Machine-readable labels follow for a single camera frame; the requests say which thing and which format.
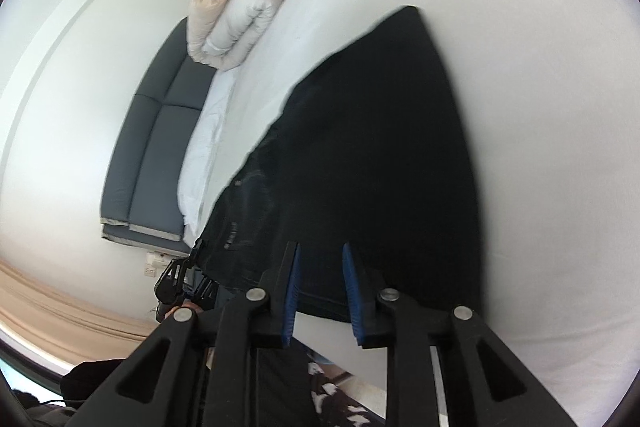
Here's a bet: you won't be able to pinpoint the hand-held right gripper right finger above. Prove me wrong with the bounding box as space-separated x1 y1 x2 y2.
341 243 576 427

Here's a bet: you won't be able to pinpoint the folded beige white duvet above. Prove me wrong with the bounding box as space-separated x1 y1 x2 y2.
186 0 297 72

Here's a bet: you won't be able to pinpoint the black white patterned cloth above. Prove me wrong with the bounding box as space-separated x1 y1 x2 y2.
306 376 387 427

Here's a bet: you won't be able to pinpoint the black denim pants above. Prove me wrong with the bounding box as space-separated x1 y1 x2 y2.
192 6 485 324

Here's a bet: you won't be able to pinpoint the white wall socket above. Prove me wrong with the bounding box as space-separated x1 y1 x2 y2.
141 251 170 279

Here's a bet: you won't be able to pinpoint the bed with white sheet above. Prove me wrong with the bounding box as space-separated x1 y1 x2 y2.
177 0 637 427

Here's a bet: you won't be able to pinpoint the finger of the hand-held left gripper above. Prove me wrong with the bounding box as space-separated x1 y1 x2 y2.
153 253 200 305
190 274 222 309

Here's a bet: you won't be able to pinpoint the person's left hand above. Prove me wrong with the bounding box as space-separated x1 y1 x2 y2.
157 298 205 324

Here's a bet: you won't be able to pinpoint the grey upholstered headboard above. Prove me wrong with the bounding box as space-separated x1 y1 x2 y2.
100 17 221 256

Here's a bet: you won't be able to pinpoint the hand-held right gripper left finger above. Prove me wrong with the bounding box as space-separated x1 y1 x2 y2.
65 242 302 427

